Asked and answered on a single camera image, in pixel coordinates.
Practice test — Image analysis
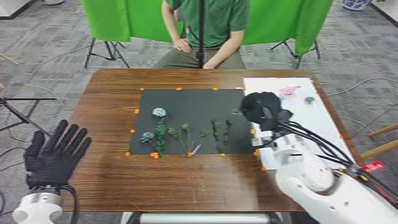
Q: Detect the pale blue flower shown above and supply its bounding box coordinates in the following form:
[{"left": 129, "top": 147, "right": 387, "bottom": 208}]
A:
[{"left": 151, "top": 107, "right": 172, "bottom": 158}]

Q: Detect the black cable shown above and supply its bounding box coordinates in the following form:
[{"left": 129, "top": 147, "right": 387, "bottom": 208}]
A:
[{"left": 277, "top": 120, "right": 364, "bottom": 169}]

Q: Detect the black pole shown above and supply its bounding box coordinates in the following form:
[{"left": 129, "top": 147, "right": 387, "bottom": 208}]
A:
[{"left": 195, "top": 0, "right": 207, "bottom": 68}]

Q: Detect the person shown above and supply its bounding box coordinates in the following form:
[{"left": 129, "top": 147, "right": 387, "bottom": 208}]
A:
[{"left": 151, "top": 0, "right": 254, "bottom": 70}]

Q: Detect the pink flower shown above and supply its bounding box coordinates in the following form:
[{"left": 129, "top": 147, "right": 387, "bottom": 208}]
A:
[{"left": 277, "top": 85, "right": 302, "bottom": 98}]

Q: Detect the white sheet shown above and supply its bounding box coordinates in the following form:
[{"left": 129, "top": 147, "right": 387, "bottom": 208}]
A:
[{"left": 241, "top": 77, "right": 351, "bottom": 172}]

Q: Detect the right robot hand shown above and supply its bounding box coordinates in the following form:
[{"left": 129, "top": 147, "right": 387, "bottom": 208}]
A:
[{"left": 238, "top": 91, "right": 294, "bottom": 131}]

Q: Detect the pale grey bar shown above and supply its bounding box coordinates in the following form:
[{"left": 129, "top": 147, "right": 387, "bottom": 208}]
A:
[{"left": 119, "top": 212, "right": 287, "bottom": 224}]

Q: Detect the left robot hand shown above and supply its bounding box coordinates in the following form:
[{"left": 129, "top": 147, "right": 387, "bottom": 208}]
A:
[{"left": 23, "top": 119, "right": 94, "bottom": 190}]

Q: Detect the black stand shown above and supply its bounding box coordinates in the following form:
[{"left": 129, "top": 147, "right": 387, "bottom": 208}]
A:
[
  {"left": 268, "top": 39, "right": 323, "bottom": 70},
  {"left": 81, "top": 37, "right": 133, "bottom": 70}
]

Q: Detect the green sprig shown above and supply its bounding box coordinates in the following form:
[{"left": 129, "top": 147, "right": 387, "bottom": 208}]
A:
[
  {"left": 179, "top": 122, "right": 195, "bottom": 157},
  {"left": 165, "top": 127, "right": 188, "bottom": 155},
  {"left": 190, "top": 129, "right": 213, "bottom": 155},
  {"left": 220, "top": 119, "right": 234, "bottom": 146},
  {"left": 207, "top": 119, "right": 225, "bottom": 154}
]

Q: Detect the black tripod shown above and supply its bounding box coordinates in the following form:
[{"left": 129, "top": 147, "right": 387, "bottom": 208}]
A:
[{"left": 0, "top": 96, "right": 58, "bottom": 136}]

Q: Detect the dark mat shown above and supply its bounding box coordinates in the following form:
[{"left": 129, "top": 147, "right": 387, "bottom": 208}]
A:
[{"left": 127, "top": 88, "right": 261, "bottom": 156}]

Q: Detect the blue white vase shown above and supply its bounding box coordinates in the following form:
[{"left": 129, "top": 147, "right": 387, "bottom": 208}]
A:
[{"left": 341, "top": 0, "right": 374, "bottom": 12}]

